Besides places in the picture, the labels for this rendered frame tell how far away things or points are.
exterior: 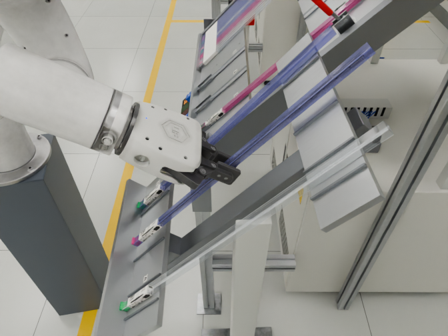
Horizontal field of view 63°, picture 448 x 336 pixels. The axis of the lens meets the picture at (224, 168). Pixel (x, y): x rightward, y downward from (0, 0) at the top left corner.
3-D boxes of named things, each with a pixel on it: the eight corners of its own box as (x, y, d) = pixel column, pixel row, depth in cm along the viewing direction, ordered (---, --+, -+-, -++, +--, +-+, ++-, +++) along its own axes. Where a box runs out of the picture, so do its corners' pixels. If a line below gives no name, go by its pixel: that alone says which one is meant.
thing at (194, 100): (205, 171, 92) (183, 156, 88) (212, 47, 138) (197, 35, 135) (208, 168, 91) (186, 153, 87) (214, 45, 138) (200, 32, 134)
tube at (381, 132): (127, 312, 62) (121, 311, 61) (128, 304, 63) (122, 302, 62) (394, 135, 35) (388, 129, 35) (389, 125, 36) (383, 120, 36)
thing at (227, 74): (200, 163, 90) (190, 156, 88) (209, 41, 136) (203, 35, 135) (257, 119, 80) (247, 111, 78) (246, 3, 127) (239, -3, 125)
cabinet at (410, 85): (283, 299, 138) (310, 191, 94) (267, 169, 187) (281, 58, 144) (453, 300, 138) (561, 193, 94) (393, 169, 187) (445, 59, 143)
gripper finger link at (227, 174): (201, 169, 49) (243, 185, 51) (201, 153, 51) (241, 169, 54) (191, 183, 51) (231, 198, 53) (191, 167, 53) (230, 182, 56)
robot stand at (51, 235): (59, 316, 133) (-39, 190, 84) (65, 272, 146) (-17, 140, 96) (109, 307, 136) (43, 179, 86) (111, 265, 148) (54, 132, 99)
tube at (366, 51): (137, 247, 67) (133, 245, 67) (139, 240, 68) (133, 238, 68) (376, 53, 41) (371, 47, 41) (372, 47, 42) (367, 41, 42)
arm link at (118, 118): (106, 118, 41) (131, 128, 43) (119, 77, 48) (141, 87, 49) (85, 164, 46) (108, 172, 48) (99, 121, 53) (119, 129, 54)
